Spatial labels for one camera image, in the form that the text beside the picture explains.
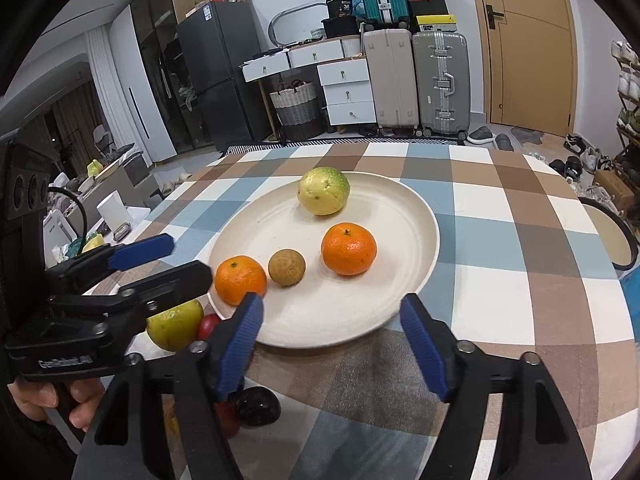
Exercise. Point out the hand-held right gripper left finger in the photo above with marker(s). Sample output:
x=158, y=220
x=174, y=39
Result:
x=240, y=345

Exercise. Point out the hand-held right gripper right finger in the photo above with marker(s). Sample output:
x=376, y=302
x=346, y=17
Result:
x=422, y=350

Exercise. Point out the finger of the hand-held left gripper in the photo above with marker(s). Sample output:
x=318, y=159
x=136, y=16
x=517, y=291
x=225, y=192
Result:
x=142, y=251
x=175, y=282

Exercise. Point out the red tomato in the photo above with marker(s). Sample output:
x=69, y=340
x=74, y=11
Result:
x=207, y=327
x=227, y=420

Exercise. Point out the green-yellow guava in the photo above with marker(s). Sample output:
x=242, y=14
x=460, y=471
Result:
x=175, y=325
x=324, y=191

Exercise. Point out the dark plum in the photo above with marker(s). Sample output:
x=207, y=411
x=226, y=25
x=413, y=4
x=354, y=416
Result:
x=257, y=405

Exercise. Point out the cream round plate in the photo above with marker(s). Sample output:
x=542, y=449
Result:
x=300, y=320

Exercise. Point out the person's left hand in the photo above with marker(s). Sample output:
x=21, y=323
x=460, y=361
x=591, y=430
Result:
x=32, y=400

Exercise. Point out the white bin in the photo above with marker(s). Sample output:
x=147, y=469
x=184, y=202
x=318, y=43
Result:
x=112, y=212

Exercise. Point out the small orange mandarin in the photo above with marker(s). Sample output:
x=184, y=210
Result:
x=240, y=280

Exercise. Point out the brown longan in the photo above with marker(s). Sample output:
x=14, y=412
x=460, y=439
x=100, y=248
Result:
x=286, y=267

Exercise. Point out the grey office chair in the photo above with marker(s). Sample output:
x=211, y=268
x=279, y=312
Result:
x=102, y=140

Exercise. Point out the plaid tablecloth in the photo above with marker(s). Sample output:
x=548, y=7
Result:
x=500, y=260

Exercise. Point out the large orange mandarin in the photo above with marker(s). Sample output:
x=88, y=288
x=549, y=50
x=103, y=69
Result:
x=349, y=249

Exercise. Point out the white wardrobe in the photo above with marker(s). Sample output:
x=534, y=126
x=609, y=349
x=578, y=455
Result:
x=140, y=90

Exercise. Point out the glass door wardrobe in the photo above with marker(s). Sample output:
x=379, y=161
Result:
x=160, y=60

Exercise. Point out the dark grey refrigerator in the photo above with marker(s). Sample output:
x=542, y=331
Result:
x=220, y=70

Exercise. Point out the woven basket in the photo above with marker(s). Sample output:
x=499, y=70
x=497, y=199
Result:
x=295, y=105

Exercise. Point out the round black rimmed stool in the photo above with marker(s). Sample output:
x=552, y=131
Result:
x=607, y=232

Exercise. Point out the grey slipper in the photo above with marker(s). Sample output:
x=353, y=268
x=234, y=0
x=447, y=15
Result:
x=480, y=135
x=504, y=142

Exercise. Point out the white desk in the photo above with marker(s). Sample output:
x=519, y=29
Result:
x=280, y=62

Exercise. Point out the grey floor rug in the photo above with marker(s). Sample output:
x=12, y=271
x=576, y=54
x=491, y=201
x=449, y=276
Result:
x=527, y=136

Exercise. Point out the cardboard box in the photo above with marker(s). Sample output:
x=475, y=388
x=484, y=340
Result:
x=612, y=187

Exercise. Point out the white drawer unit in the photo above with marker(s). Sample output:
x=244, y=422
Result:
x=347, y=92

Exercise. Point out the silver suitcase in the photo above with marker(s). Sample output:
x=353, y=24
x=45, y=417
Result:
x=440, y=85

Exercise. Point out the beige suitcase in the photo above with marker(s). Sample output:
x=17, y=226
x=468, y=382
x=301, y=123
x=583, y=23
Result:
x=390, y=80

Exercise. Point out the wooden shoe rack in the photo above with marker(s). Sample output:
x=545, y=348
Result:
x=627, y=110

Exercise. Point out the wooden door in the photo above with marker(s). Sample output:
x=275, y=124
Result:
x=530, y=50

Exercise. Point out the yellow shoe box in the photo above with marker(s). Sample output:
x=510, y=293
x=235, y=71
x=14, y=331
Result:
x=435, y=23

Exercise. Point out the oval grey mirror frame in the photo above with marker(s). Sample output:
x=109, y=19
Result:
x=274, y=22

